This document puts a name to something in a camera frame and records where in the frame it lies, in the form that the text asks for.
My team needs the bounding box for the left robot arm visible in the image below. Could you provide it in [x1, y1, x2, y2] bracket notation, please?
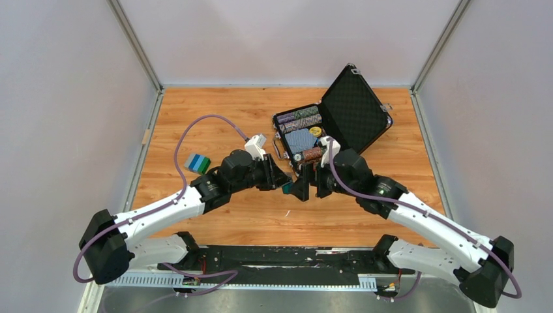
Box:
[78, 150, 292, 284]

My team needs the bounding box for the teal pill organizer box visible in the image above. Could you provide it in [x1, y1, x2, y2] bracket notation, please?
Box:
[282, 183, 292, 194]

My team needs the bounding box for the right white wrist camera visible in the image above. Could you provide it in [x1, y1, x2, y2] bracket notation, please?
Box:
[320, 136, 341, 168]

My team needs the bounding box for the purple green chip row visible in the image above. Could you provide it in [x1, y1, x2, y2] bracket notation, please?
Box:
[276, 106, 319, 124]

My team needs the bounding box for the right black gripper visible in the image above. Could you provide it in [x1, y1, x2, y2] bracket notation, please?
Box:
[288, 158, 358, 202]

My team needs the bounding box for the blue playing card deck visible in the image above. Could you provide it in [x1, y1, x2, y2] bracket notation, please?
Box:
[284, 128, 317, 155]

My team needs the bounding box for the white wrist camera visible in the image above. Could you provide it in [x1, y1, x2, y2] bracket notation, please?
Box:
[245, 134, 267, 160]
[320, 136, 341, 168]

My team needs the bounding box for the black poker chip case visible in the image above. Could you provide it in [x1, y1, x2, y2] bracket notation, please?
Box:
[272, 63, 393, 175]

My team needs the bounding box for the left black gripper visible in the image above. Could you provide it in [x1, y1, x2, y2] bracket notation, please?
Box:
[230, 153, 293, 194]

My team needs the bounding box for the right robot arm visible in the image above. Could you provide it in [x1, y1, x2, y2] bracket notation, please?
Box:
[291, 148, 515, 308]

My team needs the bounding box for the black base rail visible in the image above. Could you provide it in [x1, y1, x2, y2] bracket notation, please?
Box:
[173, 245, 415, 286]

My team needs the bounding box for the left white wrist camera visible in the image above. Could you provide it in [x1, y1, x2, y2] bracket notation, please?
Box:
[245, 134, 267, 160]

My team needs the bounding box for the yellow dealer chip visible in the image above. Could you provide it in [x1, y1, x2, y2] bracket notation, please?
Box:
[308, 127, 323, 138]

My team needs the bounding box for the blue green toy block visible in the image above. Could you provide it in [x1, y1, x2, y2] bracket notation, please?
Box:
[184, 153, 211, 175]

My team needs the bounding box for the red green chip row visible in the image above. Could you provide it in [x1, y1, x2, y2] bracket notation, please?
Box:
[293, 147, 323, 162]

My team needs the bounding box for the purple brown chip row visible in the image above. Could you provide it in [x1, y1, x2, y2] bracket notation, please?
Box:
[279, 114, 322, 134]

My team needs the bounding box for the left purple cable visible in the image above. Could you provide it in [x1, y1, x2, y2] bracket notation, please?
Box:
[72, 114, 252, 285]

